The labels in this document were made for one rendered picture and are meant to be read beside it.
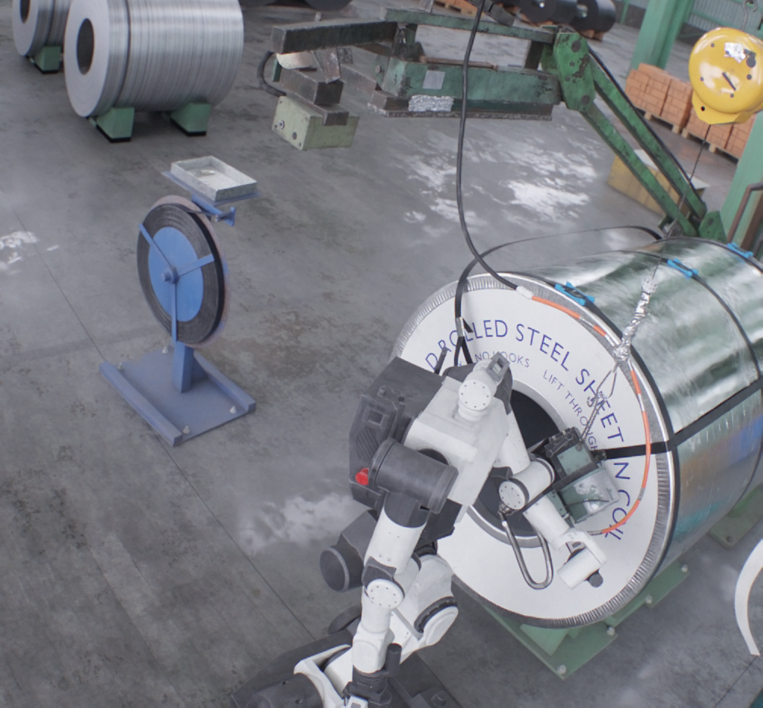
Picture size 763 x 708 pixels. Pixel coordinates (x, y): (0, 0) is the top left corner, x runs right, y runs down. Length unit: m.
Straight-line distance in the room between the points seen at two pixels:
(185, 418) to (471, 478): 2.13
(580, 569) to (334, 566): 0.59
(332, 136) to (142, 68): 4.04
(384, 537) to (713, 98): 1.14
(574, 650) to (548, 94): 2.04
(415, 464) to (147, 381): 2.41
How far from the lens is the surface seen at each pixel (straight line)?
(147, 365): 3.82
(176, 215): 3.21
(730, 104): 1.70
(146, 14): 6.42
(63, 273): 4.57
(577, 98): 2.71
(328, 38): 1.97
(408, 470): 1.44
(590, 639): 3.12
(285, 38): 1.85
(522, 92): 2.54
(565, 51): 2.61
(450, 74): 2.27
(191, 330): 3.30
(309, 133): 2.41
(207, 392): 3.69
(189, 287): 3.23
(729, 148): 13.27
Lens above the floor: 2.24
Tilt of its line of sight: 29 degrees down
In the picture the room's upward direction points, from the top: 16 degrees clockwise
